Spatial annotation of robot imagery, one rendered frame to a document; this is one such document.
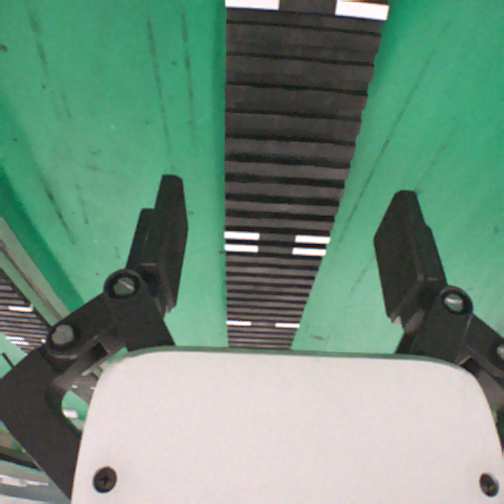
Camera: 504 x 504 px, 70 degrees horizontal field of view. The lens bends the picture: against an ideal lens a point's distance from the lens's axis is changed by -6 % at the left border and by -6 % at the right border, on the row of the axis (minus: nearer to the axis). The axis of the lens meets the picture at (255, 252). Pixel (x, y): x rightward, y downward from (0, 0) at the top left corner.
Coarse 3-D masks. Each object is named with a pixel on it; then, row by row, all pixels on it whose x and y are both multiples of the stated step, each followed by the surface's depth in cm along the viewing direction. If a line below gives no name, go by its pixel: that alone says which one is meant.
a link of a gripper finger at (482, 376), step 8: (472, 360) 11; (472, 368) 11; (480, 368) 11; (480, 376) 11; (488, 376) 11; (496, 376) 11; (480, 384) 11; (488, 384) 11; (496, 384) 11; (488, 392) 11; (496, 392) 11; (488, 400) 11; (496, 400) 11; (496, 408) 11; (496, 416) 11; (496, 424) 11
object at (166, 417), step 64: (128, 384) 9; (192, 384) 9; (256, 384) 9; (320, 384) 9; (384, 384) 9; (448, 384) 9; (128, 448) 8; (192, 448) 8; (256, 448) 8; (320, 448) 8; (384, 448) 8; (448, 448) 8
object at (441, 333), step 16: (448, 288) 11; (432, 304) 11; (448, 304) 11; (464, 304) 11; (432, 320) 11; (448, 320) 11; (464, 320) 11; (416, 336) 11; (432, 336) 10; (448, 336) 10; (464, 336) 10; (400, 352) 12; (416, 352) 10; (432, 352) 10; (448, 352) 10
